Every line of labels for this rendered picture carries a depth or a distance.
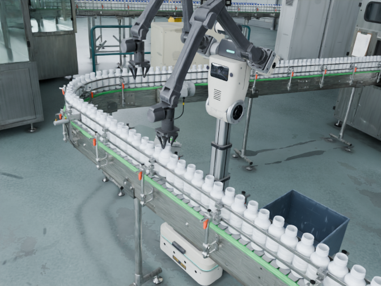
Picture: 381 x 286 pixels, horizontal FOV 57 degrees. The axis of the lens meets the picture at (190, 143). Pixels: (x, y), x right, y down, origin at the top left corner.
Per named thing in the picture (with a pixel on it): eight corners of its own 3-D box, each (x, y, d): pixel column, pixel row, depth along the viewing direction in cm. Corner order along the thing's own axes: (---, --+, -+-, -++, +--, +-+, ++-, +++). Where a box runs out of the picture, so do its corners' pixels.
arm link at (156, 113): (179, 95, 152) (166, 89, 158) (157, 99, 145) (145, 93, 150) (177, 120, 157) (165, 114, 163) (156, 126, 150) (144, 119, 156)
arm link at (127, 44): (146, 28, 180) (136, 26, 186) (127, 30, 173) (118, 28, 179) (147, 52, 185) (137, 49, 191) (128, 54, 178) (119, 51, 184)
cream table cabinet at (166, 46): (204, 86, 666) (209, 21, 614) (219, 96, 616) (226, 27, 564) (149, 91, 623) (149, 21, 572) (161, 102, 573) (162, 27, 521)
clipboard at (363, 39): (351, 55, 474) (358, 30, 460) (365, 58, 456) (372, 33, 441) (349, 55, 473) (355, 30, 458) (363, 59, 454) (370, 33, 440)
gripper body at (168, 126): (180, 132, 163) (181, 117, 160) (163, 137, 157) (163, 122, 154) (171, 127, 167) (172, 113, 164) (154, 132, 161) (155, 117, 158)
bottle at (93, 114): (97, 130, 222) (96, 105, 215) (102, 133, 218) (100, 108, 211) (89, 132, 219) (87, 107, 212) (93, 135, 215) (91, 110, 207)
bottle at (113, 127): (122, 147, 203) (121, 121, 196) (113, 149, 199) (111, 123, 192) (117, 143, 207) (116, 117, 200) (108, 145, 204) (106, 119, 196)
